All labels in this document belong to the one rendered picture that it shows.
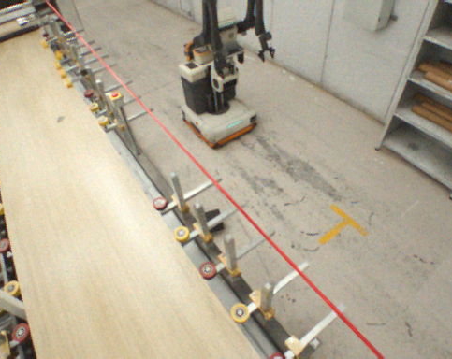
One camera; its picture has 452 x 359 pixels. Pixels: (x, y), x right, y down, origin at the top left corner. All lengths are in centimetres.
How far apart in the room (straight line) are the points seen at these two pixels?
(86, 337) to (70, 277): 32
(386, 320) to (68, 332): 201
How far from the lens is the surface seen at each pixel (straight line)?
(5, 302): 164
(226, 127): 308
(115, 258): 159
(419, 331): 254
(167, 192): 199
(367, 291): 249
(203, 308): 137
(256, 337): 162
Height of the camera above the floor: 221
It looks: 49 degrees down
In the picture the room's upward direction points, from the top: 6 degrees counter-clockwise
